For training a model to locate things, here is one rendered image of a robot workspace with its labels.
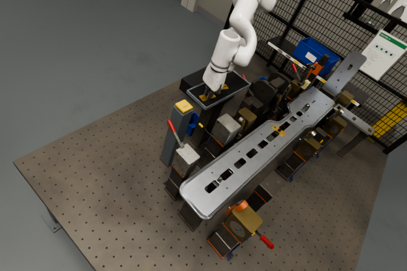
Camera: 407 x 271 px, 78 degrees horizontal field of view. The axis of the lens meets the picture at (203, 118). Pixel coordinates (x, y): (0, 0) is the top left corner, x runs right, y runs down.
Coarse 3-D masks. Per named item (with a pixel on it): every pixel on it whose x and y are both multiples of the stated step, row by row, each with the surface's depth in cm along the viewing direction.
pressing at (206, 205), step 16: (304, 96) 175; (320, 96) 181; (288, 112) 159; (304, 112) 162; (320, 112) 167; (256, 128) 140; (272, 128) 144; (288, 128) 147; (304, 128) 152; (240, 144) 129; (256, 144) 132; (272, 144) 135; (288, 144) 139; (224, 160) 119; (256, 160) 125; (272, 160) 128; (192, 176) 109; (208, 176) 111; (240, 176) 116; (192, 192) 104; (224, 192) 108; (192, 208) 100; (208, 208) 101
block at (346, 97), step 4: (344, 92) 181; (348, 92) 183; (340, 96) 181; (344, 96) 179; (348, 96) 179; (352, 96) 180; (336, 100) 184; (340, 100) 182; (344, 100) 180; (348, 100) 178; (336, 104) 186; (340, 104) 183; (344, 104) 181; (332, 112) 190; (328, 116) 193; (324, 120) 197; (320, 124) 200
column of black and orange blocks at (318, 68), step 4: (324, 56) 183; (328, 56) 182; (320, 60) 186; (324, 60) 184; (320, 64) 187; (324, 64) 186; (316, 68) 190; (320, 68) 188; (312, 72) 193; (316, 72) 191; (312, 76) 195; (312, 80) 197
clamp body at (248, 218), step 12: (228, 216) 99; (240, 216) 96; (252, 216) 97; (228, 228) 103; (240, 228) 96; (252, 228) 94; (216, 240) 115; (228, 240) 108; (240, 240) 100; (216, 252) 119; (228, 252) 120
